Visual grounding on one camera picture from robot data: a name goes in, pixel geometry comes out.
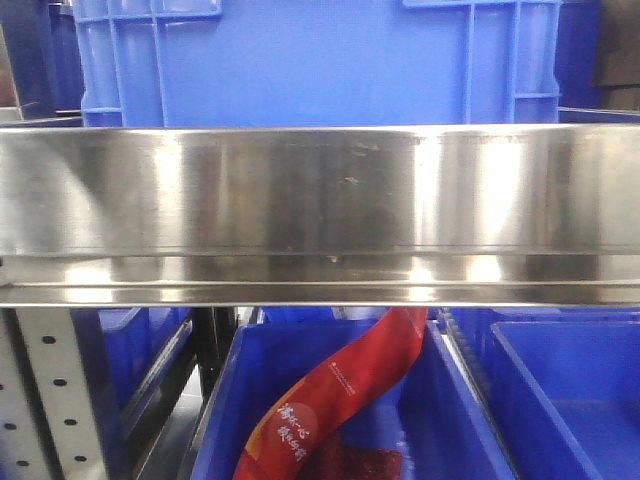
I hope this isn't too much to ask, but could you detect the lower blue bin middle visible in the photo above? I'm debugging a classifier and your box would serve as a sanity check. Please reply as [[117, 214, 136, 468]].
[[191, 320, 514, 479]]

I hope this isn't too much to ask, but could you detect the large blue plastic bin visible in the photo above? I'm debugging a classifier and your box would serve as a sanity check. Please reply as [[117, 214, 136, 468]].
[[73, 1, 560, 127]]

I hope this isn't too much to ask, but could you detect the lower blue bin right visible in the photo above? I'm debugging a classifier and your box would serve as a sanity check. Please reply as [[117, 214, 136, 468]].
[[437, 307, 639, 479]]

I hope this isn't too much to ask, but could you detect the red printed bag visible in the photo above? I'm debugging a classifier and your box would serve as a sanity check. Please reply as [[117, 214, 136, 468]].
[[233, 307, 428, 479]]

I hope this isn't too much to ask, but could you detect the perforated metal rack upright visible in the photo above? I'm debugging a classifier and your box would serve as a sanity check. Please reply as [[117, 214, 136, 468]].
[[1, 308, 127, 479]]

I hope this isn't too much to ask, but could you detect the stainless steel shelf rail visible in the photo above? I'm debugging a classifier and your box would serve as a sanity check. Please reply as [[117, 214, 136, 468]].
[[1, 124, 639, 307]]

